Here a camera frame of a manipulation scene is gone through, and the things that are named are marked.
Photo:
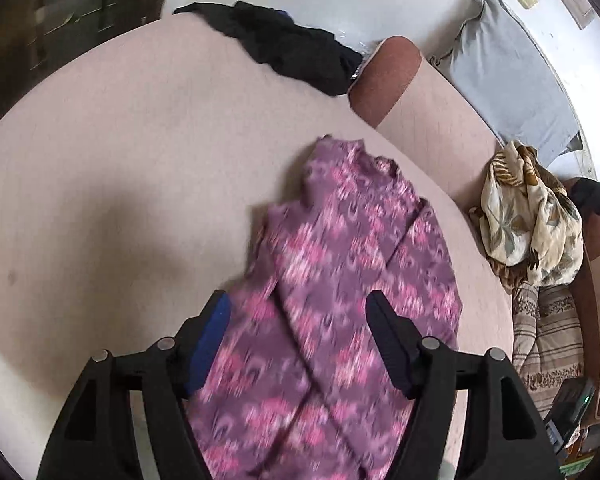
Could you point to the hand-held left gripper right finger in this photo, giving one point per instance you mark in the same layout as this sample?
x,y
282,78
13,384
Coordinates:
x,y
386,342

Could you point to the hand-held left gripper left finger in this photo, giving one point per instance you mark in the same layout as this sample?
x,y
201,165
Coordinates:
x,y
214,332

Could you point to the purple pink floral garment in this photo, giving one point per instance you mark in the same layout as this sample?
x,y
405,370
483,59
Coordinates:
x,y
340,260

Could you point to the black clothes pile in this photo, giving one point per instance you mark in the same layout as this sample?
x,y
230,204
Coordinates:
x,y
290,45

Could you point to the beige leaf-print scarf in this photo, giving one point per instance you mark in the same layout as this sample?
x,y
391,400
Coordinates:
x,y
522,220

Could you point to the pink quilted bed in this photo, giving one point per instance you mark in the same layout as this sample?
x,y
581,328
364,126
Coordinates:
x,y
105,160

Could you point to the small black cloth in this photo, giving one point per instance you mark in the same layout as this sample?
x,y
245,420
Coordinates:
x,y
597,197

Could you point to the pink and brown bolster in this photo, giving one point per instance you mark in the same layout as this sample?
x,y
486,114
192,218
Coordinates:
x,y
385,77

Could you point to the grey pillow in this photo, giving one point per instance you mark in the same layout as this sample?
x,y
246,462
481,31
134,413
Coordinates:
x,y
505,70

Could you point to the dark wooden cabinet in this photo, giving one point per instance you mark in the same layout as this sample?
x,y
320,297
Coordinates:
x,y
55,20

